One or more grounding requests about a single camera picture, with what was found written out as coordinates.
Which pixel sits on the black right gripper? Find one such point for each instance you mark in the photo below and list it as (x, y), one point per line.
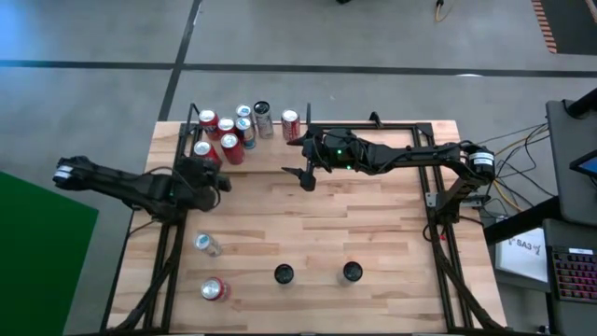
(336, 149)

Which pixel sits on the white paper sign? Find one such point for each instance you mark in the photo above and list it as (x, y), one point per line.
(520, 254)

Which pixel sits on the green floor mat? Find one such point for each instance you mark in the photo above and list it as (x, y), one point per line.
(37, 261)

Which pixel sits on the tablet with blue screen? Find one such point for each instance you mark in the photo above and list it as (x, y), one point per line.
(588, 164)

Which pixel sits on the Celsius Peach Vibe can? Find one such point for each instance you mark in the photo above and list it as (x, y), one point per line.
(352, 271)
(263, 122)
(283, 274)

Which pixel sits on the Coca-Cola Star Wars can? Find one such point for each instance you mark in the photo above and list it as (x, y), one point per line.
(290, 119)

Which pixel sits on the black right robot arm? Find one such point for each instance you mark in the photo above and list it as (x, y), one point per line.
(420, 156)

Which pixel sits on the black mat striped edge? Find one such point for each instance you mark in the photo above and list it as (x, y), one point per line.
(573, 23)

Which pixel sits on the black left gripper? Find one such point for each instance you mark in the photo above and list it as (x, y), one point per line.
(200, 179)

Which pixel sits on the blue backlit keyboard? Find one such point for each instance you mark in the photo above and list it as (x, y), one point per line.
(576, 275)

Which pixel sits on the black equipment cart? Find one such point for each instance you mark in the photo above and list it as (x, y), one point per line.
(522, 219)

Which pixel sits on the red soda can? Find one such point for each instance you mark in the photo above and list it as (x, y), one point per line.
(226, 124)
(211, 289)

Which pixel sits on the slim silver beverage can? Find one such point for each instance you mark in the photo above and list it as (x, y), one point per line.
(204, 241)
(243, 125)
(243, 110)

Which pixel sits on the black aluminium table frame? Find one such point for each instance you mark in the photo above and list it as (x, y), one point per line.
(426, 127)

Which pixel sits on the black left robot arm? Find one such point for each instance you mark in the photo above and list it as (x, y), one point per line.
(121, 184)

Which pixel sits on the red Fanta can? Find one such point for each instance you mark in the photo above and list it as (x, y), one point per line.
(203, 149)

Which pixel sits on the Coca-Cola can black script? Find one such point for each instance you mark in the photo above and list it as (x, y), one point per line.
(230, 142)

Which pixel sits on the silver metal bracket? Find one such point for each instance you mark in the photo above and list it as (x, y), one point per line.
(432, 200)

